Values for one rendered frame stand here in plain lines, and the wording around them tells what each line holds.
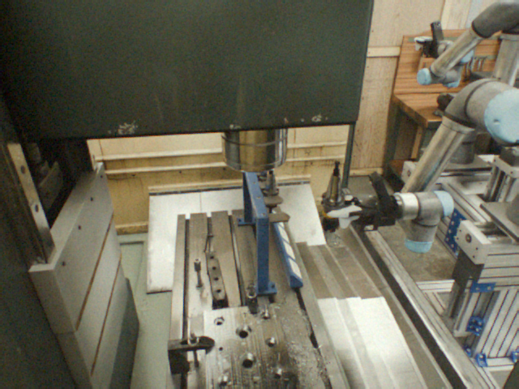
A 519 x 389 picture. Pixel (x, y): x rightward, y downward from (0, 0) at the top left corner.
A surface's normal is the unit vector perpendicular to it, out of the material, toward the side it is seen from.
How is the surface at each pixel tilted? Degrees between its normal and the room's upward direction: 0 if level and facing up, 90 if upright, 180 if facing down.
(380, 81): 90
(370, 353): 8
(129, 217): 90
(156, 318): 0
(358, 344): 8
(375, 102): 90
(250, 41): 90
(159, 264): 24
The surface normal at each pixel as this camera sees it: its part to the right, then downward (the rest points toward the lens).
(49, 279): 0.15, 0.51
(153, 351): 0.00, -0.86
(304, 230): 0.05, -0.58
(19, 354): 0.80, 0.30
